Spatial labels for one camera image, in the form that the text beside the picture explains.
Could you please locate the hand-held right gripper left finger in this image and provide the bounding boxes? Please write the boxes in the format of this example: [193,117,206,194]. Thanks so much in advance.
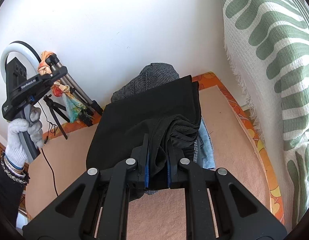
[22,133,151,240]

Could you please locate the green and white striped pillow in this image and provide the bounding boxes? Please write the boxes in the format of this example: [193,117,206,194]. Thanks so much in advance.
[218,0,309,227]

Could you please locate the small black tripod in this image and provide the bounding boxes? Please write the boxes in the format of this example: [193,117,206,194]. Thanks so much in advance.
[43,95,70,140]

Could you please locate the person's left hand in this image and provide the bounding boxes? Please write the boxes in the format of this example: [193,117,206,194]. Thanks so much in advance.
[5,107,45,170]

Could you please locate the black power cable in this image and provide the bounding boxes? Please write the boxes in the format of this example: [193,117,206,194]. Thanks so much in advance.
[39,100,60,197]

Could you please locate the folded grey tripod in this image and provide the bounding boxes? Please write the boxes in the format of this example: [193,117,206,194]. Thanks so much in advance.
[46,54,104,127]

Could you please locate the folded grey pants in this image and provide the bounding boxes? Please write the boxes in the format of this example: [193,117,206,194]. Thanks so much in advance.
[111,63,207,195]

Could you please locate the colourful scarf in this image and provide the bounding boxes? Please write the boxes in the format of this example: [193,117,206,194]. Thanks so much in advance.
[37,51,88,123]

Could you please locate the folded blue jeans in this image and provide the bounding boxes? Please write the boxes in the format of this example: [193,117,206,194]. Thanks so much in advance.
[198,119,216,170]

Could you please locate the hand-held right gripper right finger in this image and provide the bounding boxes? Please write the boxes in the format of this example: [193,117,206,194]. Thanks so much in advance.
[167,140,287,240]

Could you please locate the beaded bracelets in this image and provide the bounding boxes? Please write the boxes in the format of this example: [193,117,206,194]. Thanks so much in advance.
[0,151,30,185]

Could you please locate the white ring light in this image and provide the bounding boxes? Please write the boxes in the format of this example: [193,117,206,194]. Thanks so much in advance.
[0,41,42,75]

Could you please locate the orange floral mattress cover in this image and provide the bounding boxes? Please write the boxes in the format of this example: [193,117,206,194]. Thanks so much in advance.
[42,72,286,225]

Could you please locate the person's left forearm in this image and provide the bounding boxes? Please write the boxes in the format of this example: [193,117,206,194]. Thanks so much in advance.
[0,151,31,227]

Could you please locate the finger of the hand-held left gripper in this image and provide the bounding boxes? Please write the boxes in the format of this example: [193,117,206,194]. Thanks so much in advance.
[36,66,68,88]

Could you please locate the pink bed sheet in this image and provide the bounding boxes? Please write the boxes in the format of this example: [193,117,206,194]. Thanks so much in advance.
[24,85,272,240]

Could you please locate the black pants with yellow print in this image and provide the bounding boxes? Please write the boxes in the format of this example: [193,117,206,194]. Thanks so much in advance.
[86,74,202,198]

